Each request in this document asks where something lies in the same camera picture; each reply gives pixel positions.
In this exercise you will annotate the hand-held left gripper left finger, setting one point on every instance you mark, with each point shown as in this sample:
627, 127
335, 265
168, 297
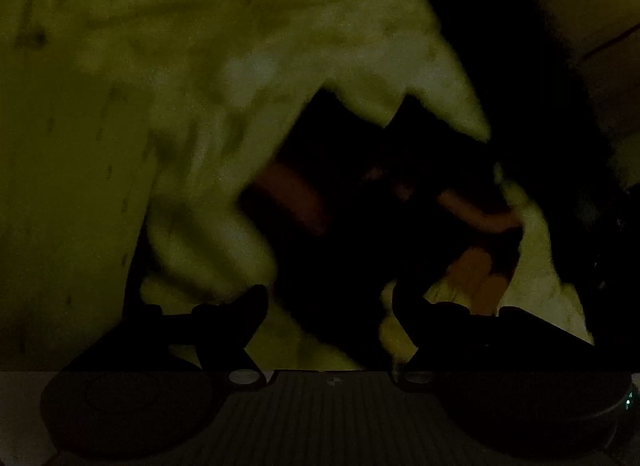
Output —
252, 303

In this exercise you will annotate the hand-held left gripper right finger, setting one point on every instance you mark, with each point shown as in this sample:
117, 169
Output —
407, 307

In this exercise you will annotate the dark garment with red lining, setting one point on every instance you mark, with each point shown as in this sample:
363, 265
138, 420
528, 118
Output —
340, 226

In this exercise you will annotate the white crinkled garment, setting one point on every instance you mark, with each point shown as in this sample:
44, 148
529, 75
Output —
225, 95

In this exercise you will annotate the white dotted bed sheet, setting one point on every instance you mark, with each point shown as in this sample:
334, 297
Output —
60, 196

